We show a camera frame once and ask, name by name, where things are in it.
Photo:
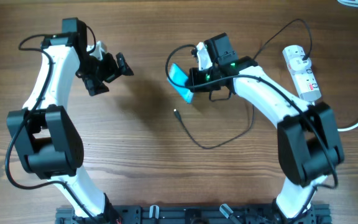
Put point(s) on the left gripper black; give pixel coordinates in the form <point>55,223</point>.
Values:
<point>112,71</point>

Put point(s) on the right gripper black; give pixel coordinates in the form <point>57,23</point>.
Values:
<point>196,86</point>

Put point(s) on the blue screen smartphone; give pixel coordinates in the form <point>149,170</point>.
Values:
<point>177,80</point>

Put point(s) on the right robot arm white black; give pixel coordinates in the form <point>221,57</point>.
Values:
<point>309,145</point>

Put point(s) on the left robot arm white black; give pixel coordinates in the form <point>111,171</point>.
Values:
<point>42,133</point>

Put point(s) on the white charger plug adapter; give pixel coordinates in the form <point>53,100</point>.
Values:
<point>298,65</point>

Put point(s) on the white power strip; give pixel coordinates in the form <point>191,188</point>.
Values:
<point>305,82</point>

